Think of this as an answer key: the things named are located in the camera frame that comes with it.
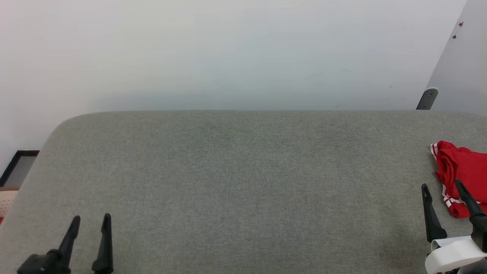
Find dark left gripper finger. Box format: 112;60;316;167
17;215;81;274
92;213;114;274

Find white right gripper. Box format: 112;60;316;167
421;179;487;274

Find red and white basketball jersey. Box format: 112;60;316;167
430;140;487;219

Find beige plastic laundry basket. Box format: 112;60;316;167
0;187;19;225

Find black floor trim strip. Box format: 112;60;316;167
0;150;40;188

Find dark grey metal bar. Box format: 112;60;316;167
415;88;439;111

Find light grey partition panel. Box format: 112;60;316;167
425;0;487;115

